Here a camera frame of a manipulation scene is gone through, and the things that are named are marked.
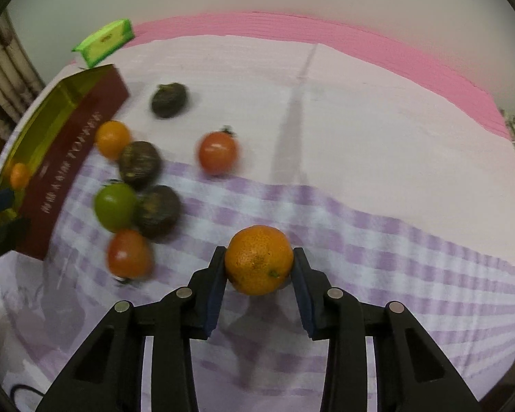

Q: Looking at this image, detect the dark brown round fruit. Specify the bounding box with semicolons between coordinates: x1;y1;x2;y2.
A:
119;141;163;190
150;82;190;119
134;185;182;241

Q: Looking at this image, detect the large orange mandarin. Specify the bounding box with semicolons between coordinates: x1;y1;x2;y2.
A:
224;225;295;296

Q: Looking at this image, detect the pink mat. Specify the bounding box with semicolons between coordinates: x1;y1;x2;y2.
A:
131;11;512;140

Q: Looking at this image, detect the green tomato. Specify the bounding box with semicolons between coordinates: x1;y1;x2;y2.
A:
94;182;138;232

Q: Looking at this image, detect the maroon box with gold inside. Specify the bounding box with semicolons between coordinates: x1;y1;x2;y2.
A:
0;64;131;261

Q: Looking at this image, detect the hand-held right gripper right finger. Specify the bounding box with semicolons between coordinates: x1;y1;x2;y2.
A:
292;248;482;412

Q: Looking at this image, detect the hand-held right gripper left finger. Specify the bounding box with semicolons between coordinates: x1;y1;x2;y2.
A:
36;246;228;412

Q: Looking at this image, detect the black cable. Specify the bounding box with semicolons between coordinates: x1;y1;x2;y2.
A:
9;384;49;405

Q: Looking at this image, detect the beige striped curtain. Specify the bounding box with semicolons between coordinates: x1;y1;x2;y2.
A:
0;11;46;138

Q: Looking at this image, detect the small orange mandarin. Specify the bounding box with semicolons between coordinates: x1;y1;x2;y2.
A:
10;162;32;190
95;121;132;160

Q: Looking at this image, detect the orange-red tomato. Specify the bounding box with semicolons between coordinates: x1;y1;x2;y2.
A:
107;229;154;279

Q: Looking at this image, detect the red tomato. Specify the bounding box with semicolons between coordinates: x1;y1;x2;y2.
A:
197;126;240;176

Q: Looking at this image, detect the green packet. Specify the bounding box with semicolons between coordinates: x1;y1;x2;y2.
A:
71;18;136;69

